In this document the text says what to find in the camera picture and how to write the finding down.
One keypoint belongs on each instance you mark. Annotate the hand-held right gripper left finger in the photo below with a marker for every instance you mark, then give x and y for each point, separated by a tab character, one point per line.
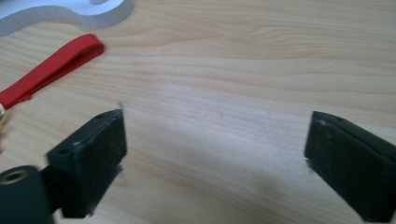
90	161

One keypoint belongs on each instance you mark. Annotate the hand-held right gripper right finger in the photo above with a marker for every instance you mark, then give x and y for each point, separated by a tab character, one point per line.
351	155

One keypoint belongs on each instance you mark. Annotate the gold metal clasp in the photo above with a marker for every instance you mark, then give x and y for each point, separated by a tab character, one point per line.
1	116

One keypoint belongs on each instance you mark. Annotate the white curved foam board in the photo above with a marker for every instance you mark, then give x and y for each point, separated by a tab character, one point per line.
62	12

